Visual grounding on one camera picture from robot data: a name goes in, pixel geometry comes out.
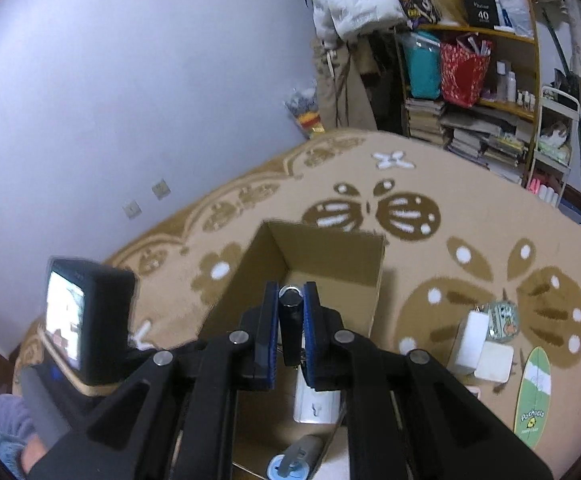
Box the black car key bunch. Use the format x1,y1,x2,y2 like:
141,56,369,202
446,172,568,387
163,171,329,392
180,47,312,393
278,285,303,366

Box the white rectangular device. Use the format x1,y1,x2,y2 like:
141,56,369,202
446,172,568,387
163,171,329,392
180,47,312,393
292,368,341,425

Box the light blue cylindrical power bank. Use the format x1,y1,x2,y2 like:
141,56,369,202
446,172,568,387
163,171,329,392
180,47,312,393
266,434,324,480

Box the white tall charger block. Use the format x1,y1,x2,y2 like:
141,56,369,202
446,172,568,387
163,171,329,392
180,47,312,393
447,310,490,376

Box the white square plug charger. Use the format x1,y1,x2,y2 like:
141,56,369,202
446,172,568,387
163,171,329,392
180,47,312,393
473,340,515,385

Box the green oval Pochacco speaker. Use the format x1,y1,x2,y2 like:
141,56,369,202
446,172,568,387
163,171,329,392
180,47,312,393
514,347,552,448

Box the white TV remote control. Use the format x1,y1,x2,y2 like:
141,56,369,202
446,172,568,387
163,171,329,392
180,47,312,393
466,385,481,400

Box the brown floral carpet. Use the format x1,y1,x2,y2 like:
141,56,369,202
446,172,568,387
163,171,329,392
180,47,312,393
12,128,581,480

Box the plastic bag of toys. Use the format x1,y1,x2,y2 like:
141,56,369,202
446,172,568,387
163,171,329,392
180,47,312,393
284,88,325,139

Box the beige trench coat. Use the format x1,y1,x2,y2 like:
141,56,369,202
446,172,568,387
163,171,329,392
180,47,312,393
311,38,377,131

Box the stack of books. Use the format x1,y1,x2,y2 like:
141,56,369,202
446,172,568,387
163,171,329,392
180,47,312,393
405,98,445,146

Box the white metal trolley cart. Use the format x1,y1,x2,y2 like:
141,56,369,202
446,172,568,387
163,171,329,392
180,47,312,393
525,86,581,208

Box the wooden bookshelf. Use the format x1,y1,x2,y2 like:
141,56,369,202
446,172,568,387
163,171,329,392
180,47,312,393
395,14,541,185

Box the teal bag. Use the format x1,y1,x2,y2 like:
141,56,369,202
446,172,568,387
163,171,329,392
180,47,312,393
401,32,441,100

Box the red patterned gift bag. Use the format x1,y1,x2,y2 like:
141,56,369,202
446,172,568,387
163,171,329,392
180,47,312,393
440,34,493,108

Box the black box number 40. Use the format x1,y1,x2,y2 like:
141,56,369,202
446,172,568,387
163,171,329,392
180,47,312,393
463,0,499,29

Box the wall socket plate upper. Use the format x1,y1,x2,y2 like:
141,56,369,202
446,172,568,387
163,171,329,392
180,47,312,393
152,179,171,200

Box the wall socket plate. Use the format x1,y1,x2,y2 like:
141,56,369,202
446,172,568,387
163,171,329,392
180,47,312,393
122,200,142,220
152,179,171,200

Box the wall socket plate lower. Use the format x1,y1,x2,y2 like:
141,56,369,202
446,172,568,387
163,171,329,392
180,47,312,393
122,200,142,220

